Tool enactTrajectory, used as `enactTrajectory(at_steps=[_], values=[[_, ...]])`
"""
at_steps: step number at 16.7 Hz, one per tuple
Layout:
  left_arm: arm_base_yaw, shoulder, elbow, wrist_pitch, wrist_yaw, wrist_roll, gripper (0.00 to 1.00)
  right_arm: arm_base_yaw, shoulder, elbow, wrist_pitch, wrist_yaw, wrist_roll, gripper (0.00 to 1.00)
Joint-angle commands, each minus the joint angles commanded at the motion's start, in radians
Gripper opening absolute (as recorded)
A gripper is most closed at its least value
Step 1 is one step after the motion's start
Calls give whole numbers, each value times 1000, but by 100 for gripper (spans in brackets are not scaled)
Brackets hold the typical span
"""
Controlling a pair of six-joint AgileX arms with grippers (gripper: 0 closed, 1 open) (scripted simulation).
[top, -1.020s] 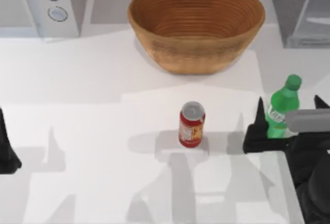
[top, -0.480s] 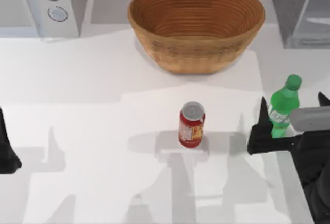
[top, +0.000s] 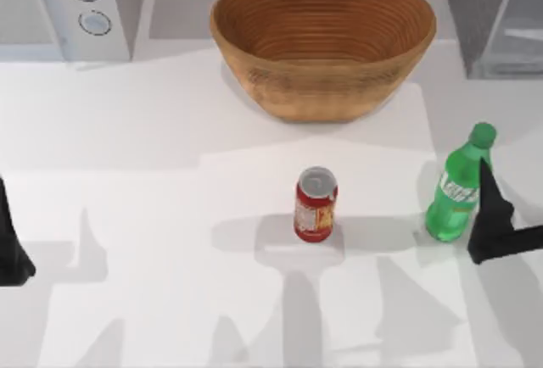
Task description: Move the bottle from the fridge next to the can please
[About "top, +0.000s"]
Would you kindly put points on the green bottle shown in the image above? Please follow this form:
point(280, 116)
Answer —
point(456, 190)

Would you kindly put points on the red and white can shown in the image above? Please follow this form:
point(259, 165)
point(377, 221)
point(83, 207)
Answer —
point(315, 211)

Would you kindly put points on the brown woven basket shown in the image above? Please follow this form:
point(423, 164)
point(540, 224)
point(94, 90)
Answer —
point(322, 67)

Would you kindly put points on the pale microwave oven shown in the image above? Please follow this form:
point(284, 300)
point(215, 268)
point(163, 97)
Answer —
point(114, 7)

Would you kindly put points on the small round microwave knob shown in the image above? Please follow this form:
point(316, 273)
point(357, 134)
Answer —
point(95, 22)

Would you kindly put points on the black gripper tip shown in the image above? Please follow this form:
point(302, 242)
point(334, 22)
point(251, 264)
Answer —
point(9, 241)

